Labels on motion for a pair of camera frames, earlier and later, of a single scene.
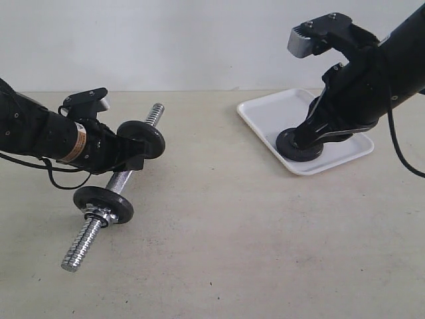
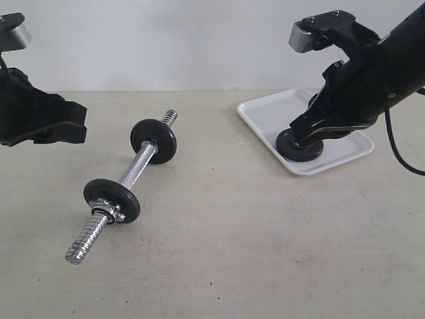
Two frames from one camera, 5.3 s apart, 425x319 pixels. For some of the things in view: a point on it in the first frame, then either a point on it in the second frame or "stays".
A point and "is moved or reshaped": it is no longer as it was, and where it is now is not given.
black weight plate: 153,139 -> 154,129
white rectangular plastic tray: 270,115 stays
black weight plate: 106,198 -> 113,192
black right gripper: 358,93 stays
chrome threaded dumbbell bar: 92,224 is moved or reshaped
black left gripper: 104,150 -> 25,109
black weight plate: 287,145 stays
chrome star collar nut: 103,216 -> 111,211
